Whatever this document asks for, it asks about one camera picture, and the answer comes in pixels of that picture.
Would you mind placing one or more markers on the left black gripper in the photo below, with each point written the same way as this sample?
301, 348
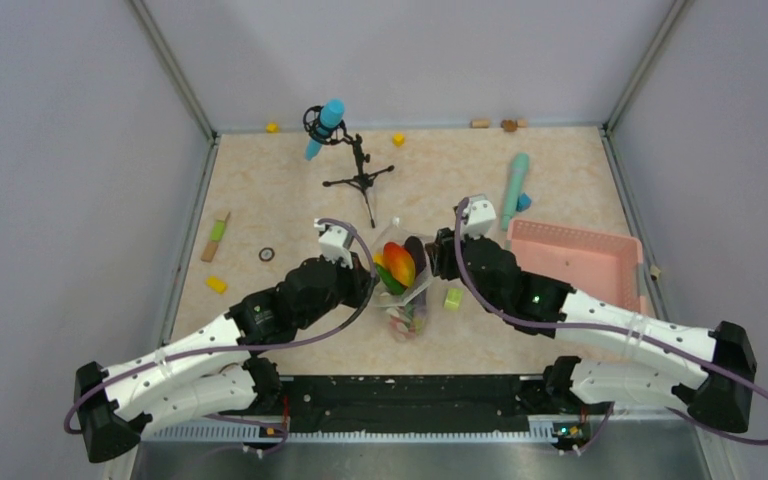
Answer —
362, 282

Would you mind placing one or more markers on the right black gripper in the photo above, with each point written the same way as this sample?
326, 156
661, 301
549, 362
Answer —
444, 254

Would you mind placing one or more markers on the purple eggplant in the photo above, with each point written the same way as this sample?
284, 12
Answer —
415, 248

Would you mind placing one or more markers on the clear zip top bag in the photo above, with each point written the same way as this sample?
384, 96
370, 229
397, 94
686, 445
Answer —
389, 304

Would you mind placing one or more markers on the red pepper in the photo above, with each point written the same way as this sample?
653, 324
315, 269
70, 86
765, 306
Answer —
399, 263

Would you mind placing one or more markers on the green cucumber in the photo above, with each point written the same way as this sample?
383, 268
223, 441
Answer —
392, 286

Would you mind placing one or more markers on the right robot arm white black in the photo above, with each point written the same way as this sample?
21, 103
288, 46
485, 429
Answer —
706, 375

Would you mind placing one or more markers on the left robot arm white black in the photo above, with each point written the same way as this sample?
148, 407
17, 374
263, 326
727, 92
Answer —
219, 368

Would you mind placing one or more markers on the lime green toy brick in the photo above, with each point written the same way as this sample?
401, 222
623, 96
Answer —
453, 299

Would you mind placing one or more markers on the poker chip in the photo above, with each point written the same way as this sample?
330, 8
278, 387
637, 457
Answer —
266, 254

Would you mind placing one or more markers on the yellow block near left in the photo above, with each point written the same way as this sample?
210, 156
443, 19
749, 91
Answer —
216, 284

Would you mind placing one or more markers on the small blue block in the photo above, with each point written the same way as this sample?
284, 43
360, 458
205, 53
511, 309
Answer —
524, 202

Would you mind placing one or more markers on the green and wood block stick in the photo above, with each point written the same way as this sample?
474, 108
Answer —
216, 234

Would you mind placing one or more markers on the yellow cube at back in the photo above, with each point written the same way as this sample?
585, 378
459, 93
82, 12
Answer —
398, 139

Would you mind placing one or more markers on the teal cylinder tube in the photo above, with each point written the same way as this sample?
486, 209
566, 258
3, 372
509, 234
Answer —
518, 170

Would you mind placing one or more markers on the wooden cork cylinder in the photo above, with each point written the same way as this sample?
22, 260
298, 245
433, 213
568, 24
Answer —
480, 123

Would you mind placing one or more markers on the brown wooden piece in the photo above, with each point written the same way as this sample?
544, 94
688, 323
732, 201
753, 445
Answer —
512, 125

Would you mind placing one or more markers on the blue microphone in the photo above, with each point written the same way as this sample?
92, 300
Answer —
320, 122

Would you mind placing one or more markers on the pink plastic basket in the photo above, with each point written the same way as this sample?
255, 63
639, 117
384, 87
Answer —
607, 266

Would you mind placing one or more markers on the black microphone tripod stand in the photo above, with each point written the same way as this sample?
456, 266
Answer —
362, 180

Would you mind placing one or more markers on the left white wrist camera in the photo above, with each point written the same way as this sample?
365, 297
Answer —
335, 240

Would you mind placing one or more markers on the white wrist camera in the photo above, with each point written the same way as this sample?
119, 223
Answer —
335, 240
476, 218

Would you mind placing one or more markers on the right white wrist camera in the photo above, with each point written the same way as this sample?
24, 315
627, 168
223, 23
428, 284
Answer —
476, 218

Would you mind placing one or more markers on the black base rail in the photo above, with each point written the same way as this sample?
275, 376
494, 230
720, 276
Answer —
430, 404

